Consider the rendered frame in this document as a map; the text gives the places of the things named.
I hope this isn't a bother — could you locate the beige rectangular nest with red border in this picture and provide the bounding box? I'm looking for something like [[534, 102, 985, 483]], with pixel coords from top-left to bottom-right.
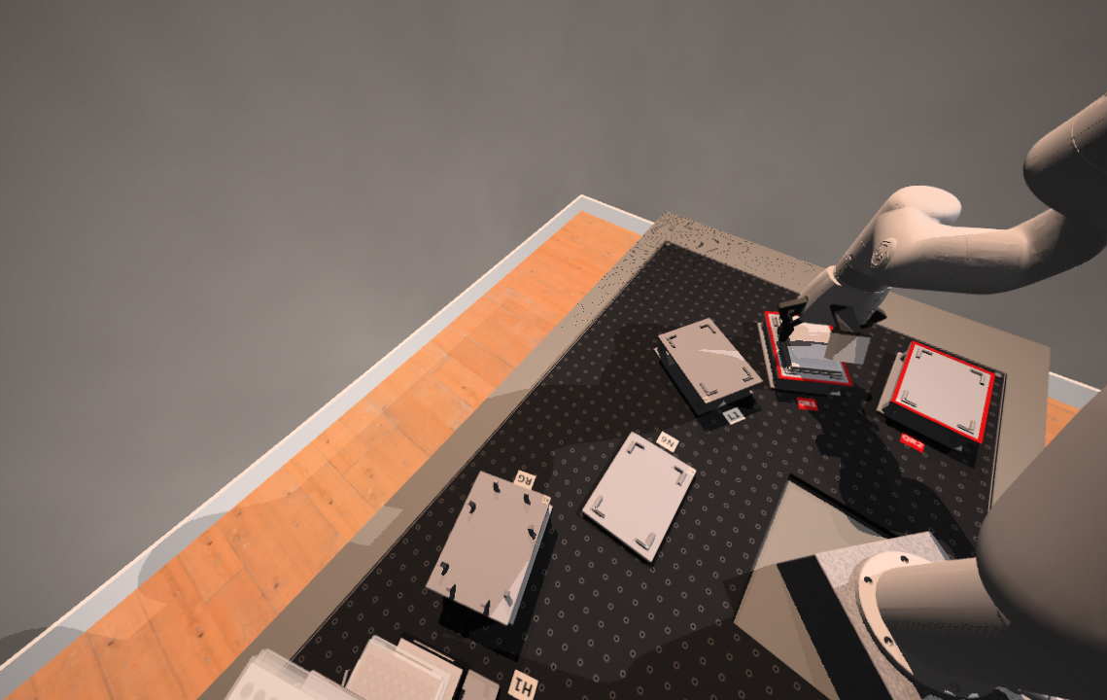
[[876, 341, 995, 452]]

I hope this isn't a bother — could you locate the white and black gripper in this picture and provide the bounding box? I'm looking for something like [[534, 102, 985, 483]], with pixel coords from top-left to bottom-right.
[[777, 265, 892, 342]]

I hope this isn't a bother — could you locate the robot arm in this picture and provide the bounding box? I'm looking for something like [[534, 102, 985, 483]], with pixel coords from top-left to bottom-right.
[[835, 93, 1107, 700]]

